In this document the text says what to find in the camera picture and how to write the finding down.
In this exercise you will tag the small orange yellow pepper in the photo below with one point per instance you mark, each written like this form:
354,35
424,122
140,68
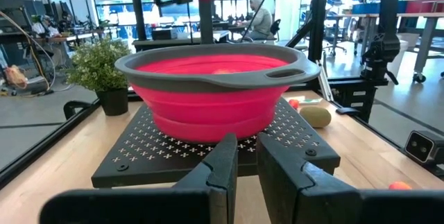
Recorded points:
399,186
293,103

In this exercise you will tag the black perforated metal riser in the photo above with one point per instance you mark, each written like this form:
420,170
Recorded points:
149,147

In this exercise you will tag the green plant in black pot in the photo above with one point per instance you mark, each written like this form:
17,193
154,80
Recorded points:
98,64

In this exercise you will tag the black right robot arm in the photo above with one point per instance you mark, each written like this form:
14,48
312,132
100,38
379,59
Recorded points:
383,47

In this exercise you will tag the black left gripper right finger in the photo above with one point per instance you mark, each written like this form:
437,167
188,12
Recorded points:
281,189

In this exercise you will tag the red collapsible bowl grey rim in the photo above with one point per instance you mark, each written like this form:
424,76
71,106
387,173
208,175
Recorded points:
215,106

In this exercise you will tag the brown green kiwi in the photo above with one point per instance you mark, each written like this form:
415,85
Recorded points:
315,117

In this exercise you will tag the person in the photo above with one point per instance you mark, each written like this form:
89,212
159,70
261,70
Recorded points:
260,19

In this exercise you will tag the grey camera box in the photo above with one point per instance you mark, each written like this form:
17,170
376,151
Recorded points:
421,146

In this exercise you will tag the grey wheeled work table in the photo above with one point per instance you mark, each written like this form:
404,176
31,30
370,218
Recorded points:
425,43

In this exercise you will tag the orange red mango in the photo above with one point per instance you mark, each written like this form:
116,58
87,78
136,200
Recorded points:
225,71

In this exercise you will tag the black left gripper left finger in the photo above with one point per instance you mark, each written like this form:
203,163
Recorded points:
222,172

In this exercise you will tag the black office chair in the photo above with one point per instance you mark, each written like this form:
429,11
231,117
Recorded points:
275,28

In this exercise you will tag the black aluminium table frame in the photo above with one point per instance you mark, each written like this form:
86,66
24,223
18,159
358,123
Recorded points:
317,16

